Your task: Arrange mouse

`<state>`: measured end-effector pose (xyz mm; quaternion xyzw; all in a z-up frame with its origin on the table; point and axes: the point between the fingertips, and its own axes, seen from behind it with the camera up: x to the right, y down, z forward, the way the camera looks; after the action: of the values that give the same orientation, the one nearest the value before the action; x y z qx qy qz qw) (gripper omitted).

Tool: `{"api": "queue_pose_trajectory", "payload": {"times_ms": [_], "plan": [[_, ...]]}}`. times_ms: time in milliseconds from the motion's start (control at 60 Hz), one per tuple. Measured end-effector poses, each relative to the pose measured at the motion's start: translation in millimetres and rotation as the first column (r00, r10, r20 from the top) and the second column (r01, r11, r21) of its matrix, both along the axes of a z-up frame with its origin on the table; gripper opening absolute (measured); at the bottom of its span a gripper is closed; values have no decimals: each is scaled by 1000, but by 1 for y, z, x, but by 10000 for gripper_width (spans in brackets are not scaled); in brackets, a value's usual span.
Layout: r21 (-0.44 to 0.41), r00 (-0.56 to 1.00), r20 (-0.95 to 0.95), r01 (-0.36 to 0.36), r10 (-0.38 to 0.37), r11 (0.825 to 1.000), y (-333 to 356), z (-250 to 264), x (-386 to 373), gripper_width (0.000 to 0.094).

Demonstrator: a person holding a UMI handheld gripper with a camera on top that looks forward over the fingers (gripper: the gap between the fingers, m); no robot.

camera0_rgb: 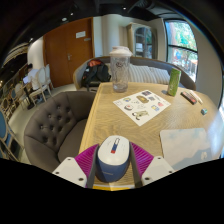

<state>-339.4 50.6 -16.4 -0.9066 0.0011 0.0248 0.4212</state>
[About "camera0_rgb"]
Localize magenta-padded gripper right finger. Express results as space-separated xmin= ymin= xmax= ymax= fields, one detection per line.
xmin=128 ymin=142 xmax=175 ymax=188

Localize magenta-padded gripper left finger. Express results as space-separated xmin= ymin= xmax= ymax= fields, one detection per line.
xmin=52 ymin=143 xmax=100 ymax=189

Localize white and blue computer mouse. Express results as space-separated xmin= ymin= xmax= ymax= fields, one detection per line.
xmin=94 ymin=134 xmax=132 ymax=184

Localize grey tufted armchair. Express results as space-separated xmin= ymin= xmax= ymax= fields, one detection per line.
xmin=23 ymin=90 xmax=98 ymax=173

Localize white sticker sheet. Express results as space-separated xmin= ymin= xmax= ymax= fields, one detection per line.
xmin=112 ymin=89 xmax=172 ymax=127

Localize blue-backed chair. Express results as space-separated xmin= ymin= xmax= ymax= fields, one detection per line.
xmin=0 ymin=108 xmax=21 ymax=161

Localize black and red small box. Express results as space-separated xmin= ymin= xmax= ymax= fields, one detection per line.
xmin=180 ymin=90 xmax=198 ymax=106

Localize white wrapped stick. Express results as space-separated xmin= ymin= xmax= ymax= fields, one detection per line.
xmin=188 ymin=89 xmax=204 ymax=105

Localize group of white chairs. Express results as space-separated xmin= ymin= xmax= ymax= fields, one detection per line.
xmin=28 ymin=63 xmax=54 ymax=104

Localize striped cushion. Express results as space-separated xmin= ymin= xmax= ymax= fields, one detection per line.
xmin=148 ymin=66 xmax=171 ymax=85
xmin=128 ymin=63 xmax=151 ymax=84

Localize grey curved sofa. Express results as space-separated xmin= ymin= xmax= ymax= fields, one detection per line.
xmin=72 ymin=55 xmax=197 ymax=92

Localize black backpack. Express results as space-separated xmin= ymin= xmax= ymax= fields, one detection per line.
xmin=81 ymin=59 xmax=112 ymax=88

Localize person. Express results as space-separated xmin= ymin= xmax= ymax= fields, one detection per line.
xmin=22 ymin=63 xmax=40 ymax=91

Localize clear shaker bottle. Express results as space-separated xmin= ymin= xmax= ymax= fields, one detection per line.
xmin=109 ymin=45 xmax=134 ymax=94

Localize brown wooden door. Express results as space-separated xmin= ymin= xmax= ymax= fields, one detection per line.
xmin=43 ymin=17 xmax=95 ymax=88

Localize black-framed window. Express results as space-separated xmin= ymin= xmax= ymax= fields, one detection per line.
xmin=164 ymin=19 xmax=199 ymax=83

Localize glass-door cabinet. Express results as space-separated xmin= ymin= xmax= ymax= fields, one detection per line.
xmin=125 ymin=22 xmax=158 ymax=60

